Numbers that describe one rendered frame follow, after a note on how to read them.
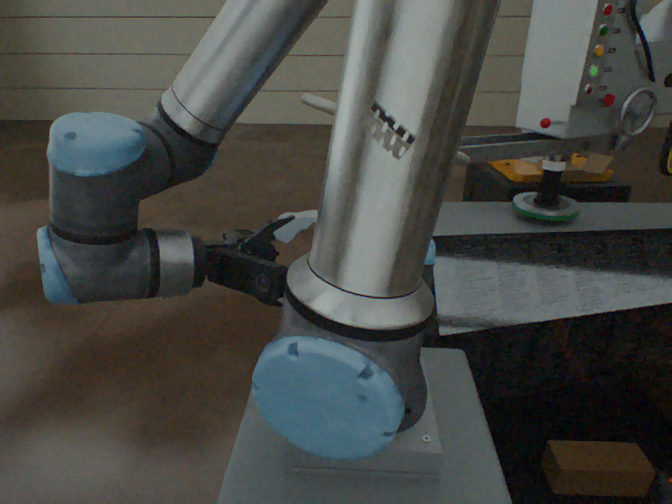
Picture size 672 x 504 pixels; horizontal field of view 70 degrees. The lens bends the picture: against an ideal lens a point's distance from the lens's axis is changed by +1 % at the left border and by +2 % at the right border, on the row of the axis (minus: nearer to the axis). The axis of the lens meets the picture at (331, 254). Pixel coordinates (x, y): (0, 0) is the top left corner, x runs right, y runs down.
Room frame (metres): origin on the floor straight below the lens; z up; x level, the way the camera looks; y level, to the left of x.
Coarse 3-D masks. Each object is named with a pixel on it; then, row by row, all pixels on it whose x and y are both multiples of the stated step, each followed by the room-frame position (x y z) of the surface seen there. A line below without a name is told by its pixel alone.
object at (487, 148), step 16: (464, 144) 1.49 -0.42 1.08; (480, 144) 1.52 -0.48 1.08; (496, 144) 1.41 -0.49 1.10; (512, 144) 1.43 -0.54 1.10; (528, 144) 1.45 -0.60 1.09; (544, 144) 1.48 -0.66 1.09; (560, 144) 1.50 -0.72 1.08; (576, 144) 1.53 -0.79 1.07; (592, 144) 1.56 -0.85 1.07; (608, 144) 1.59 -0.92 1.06; (624, 144) 1.57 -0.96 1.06; (480, 160) 1.38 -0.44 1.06; (496, 160) 1.41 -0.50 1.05
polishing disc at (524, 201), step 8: (528, 192) 1.68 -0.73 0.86; (536, 192) 1.68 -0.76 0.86; (520, 200) 1.60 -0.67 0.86; (528, 200) 1.60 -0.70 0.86; (560, 200) 1.60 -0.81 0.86; (568, 200) 1.60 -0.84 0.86; (520, 208) 1.54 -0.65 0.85; (528, 208) 1.52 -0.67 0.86; (536, 208) 1.52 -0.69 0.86; (544, 208) 1.52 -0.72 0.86; (552, 208) 1.52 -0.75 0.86; (560, 208) 1.52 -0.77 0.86; (568, 208) 1.51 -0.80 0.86; (576, 208) 1.51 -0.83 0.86
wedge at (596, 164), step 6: (594, 156) 2.35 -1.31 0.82; (600, 156) 2.34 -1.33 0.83; (606, 156) 2.33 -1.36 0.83; (612, 156) 2.32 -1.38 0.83; (588, 162) 2.29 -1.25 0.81; (594, 162) 2.29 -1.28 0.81; (600, 162) 2.28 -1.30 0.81; (606, 162) 2.27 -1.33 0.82; (582, 168) 2.24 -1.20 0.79; (588, 168) 2.23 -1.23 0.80; (594, 168) 2.22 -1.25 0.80; (600, 168) 2.22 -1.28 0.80; (606, 168) 2.23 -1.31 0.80; (594, 174) 2.18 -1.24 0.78; (600, 174) 2.17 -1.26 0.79
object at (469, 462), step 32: (448, 352) 0.75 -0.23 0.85; (448, 384) 0.66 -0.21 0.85; (256, 416) 0.58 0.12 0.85; (448, 416) 0.58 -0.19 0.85; (480, 416) 0.58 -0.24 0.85; (256, 448) 0.52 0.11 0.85; (448, 448) 0.52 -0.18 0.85; (480, 448) 0.52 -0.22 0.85; (224, 480) 0.46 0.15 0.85; (256, 480) 0.46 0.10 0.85; (288, 480) 0.46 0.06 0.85; (320, 480) 0.46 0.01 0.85; (352, 480) 0.46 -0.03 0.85; (384, 480) 0.46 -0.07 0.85; (416, 480) 0.46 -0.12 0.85; (448, 480) 0.46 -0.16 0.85; (480, 480) 0.46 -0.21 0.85
